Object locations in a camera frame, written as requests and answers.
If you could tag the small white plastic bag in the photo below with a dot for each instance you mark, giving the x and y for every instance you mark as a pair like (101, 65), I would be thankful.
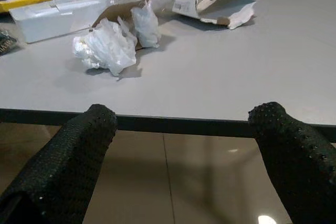
(145, 28)

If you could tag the dark patterned pouch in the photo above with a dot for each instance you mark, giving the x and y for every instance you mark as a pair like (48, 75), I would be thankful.
(5, 43)

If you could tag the torn white printed carton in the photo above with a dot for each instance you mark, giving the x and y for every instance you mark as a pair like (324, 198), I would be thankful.
(189, 1)

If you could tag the brown cardboard piece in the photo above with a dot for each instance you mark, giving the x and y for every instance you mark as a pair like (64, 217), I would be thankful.
(118, 11)

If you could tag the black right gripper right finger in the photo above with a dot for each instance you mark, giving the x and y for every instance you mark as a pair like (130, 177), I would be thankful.
(296, 161)

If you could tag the grey table black frame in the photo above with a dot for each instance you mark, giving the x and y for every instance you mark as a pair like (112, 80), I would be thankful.
(210, 77)

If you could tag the crumpled white plastic bag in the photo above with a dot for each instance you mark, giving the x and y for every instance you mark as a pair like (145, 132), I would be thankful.
(105, 45)

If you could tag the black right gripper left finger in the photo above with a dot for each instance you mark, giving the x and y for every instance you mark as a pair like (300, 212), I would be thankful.
(65, 161)

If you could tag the long white box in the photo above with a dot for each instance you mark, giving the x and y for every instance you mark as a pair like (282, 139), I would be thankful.
(44, 19)

